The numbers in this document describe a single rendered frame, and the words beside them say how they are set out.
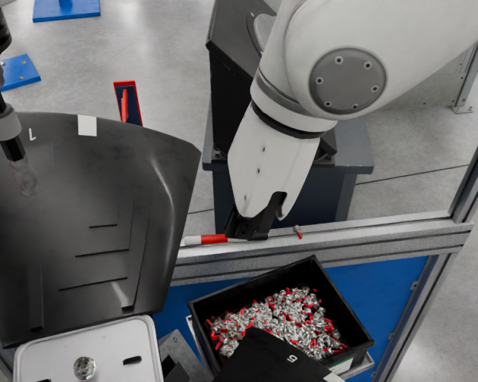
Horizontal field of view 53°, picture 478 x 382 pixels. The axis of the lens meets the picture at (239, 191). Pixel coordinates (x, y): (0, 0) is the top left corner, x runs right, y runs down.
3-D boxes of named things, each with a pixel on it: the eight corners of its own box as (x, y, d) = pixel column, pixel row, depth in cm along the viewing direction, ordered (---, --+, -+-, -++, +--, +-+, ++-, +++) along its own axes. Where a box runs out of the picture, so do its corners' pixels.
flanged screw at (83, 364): (98, 361, 31) (89, 349, 29) (105, 381, 31) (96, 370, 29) (77, 371, 31) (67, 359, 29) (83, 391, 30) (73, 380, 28)
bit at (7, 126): (14, 187, 19) (-40, 74, 16) (40, 177, 20) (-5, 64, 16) (21, 203, 19) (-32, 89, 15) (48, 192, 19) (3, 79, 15)
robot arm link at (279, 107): (250, 45, 44) (240, 73, 45) (268, 98, 37) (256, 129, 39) (331, 62, 46) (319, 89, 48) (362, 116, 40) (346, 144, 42)
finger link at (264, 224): (278, 153, 44) (257, 154, 49) (267, 236, 44) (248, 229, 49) (290, 154, 44) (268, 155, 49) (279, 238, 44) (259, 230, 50)
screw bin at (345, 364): (231, 428, 65) (231, 408, 60) (189, 325, 75) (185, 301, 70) (366, 365, 71) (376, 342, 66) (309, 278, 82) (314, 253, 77)
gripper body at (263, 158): (247, 63, 45) (216, 153, 53) (267, 128, 38) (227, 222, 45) (318, 78, 48) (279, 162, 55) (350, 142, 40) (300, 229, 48)
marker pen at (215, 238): (183, 241, 79) (268, 236, 80) (183, 234, 80) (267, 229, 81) (184, 246, 80) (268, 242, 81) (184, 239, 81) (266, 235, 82)
